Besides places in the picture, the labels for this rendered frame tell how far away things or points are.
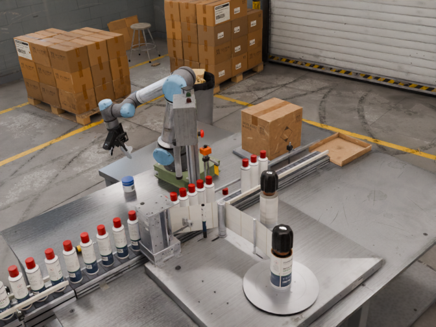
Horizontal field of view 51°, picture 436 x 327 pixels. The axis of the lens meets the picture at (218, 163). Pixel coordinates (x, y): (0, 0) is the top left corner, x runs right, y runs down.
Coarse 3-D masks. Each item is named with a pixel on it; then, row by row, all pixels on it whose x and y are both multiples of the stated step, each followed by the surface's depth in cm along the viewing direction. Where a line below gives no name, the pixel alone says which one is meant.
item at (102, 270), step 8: (320, 152) 281; (304, 160) 274; (288, 168) 267; (304, 168) 266; (288, 176) 259; (240, 192) 247; (256, 192) 246; (224, 200) 241; (240, 200) 240; (128, 248) 210; (128, 256) 206; (136, 256) 206; (120, 264) 202; (104, 272) 197; (88, 280) 194
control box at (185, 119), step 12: (180, 96) 211; (192, 96) 210; (180, 108) 199; (192, 108) 200; (180, 120) 202; (192, 120) 203; (180, 132) 205; (192, 132) 206; (180, 144) 208; (192, 144) 209
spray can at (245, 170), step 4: (244, 160) 235; (244, 164) 236; (244, 168) 236; (248, 168) 237; (244, 172) 237; (248, 172) 237; (244, 176) 238; (248, 176) 239; (244, 180) 240; (248, 180) 240; (244, 184) 241; (248, 184) 241; (244, 188) 242; (248, 188) 242; (244, 192) 243
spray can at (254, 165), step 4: (252, 156) 239; (256, 156) 239; (252, 160) 239; (256, 160) 240; (252, 164) 240; (256, 164) 240; (252, 168) 240; (256, 168) 241; (252, 172) 242; (256, 172) 242; (252, 176) 243; (256, 176) 243; (252, 180) 244; (256, 180) 245; (252, 184) 246; (256, 184) 246
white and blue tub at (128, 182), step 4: (124, 176) 262; (128, 176) 262; (132, 176) 262; (124, 180) 258; (128, 180) 258; (132, 180) 259; (124, 184) 258; (128, 184) 258; (132, 184) 259; (124, 188) 260; (128, 188) 259; (132, 188) 260
